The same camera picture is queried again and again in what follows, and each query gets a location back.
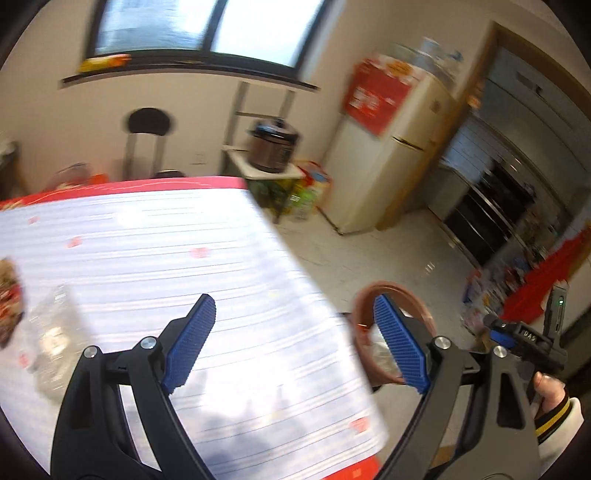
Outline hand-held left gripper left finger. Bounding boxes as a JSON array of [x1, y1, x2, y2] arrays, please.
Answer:
[[50, 293, 218, 480]]

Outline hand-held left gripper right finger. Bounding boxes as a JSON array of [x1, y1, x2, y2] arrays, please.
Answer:
[[373, 294, 541, 480]]

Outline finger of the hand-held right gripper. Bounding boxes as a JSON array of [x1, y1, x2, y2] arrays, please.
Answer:
[[482, 314, 512, 349]]

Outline white plastic bag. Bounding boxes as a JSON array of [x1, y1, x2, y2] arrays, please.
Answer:
[[369, 330, 403, 380]]

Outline brown round trash bin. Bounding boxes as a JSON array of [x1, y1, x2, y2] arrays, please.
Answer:
[[353, 281, 439, 389]]

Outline clear plastic tray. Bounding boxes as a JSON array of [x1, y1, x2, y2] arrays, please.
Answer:
[[28, 285, 90, 400]]

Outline red gold wrapper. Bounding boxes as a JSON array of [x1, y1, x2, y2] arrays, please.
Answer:
[[0, 257, 25, 348]]

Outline person's right hand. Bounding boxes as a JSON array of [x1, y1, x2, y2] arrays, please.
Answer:
[[531, 371, 567, 415]]

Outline pile of colourful packages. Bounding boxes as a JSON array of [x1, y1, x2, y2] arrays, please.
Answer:
[[462, 263, 522, 334]]

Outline red hanging cloth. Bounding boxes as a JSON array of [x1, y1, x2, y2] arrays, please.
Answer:
[[503, 235, 591, 320]]

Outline plaid tablecloth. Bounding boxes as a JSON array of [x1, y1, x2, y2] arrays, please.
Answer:
[[0, 178, 391, 480]]

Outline black built-in oven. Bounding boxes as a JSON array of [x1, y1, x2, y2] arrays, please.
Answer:
[[441, 159, 536, 268]]

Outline cream refrigerator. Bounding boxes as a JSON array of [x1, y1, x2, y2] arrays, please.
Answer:
[[323, 69, 455, 235]]

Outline colourful shopping bag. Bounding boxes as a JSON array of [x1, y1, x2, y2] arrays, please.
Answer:
[[291, 161, 333, 220]]

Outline white side table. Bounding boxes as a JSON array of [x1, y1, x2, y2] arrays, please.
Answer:
[[222, 80, 305, 223]]

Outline orange plastic stool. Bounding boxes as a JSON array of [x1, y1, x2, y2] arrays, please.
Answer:
[[55, 173, 112, 188]]

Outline clear plastic bowl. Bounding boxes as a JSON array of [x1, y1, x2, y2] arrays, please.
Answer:
[[51, 161, 90, 185]]

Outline brown electric pressure cooker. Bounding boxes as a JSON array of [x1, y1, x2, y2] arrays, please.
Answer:
[[248, 119, 300, 174]]

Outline black round chair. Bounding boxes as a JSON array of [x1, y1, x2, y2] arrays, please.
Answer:
[[124, 107, 185, 178]]

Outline red printed cloth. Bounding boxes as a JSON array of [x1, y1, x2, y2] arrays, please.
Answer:
[[342, 58, 423, 137]]

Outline black windowsill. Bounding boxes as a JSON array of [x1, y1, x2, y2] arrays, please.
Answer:
[[60, 51, 320, 92]]

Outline clear storage containers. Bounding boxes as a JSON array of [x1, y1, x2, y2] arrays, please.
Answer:
[[392, 37, 462, 80]]

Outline orange snack packet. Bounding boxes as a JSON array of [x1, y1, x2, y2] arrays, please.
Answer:
[[78, 54, 132, 73]]

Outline black framed window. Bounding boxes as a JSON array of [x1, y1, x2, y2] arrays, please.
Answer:
[[88, 0, 333, 70]]

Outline wooden door frame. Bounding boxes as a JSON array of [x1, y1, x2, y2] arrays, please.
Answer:
[[376, 21, 573, 230]]

